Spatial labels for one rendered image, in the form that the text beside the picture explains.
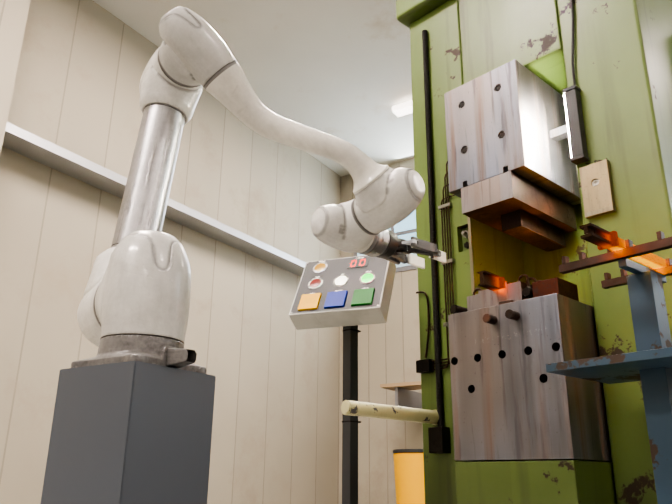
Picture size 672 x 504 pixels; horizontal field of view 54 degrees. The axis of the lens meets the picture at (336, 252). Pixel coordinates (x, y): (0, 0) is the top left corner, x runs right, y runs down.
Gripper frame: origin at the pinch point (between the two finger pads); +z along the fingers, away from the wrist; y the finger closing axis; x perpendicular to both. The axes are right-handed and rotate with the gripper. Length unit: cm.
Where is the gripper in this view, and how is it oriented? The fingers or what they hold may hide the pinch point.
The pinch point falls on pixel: (428, 258)
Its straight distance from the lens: 185.5
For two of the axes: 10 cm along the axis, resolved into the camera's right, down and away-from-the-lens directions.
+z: 7.2, 2.3, 6.5
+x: 0.1, -9.5, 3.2
